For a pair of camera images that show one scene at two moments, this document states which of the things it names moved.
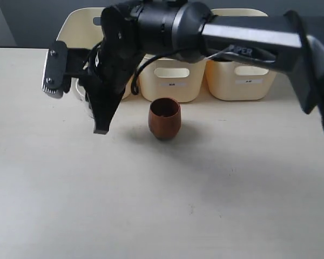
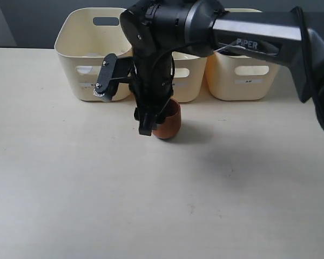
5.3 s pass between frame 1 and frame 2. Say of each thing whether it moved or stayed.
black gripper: moved
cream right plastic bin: stayed
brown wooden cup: stayed
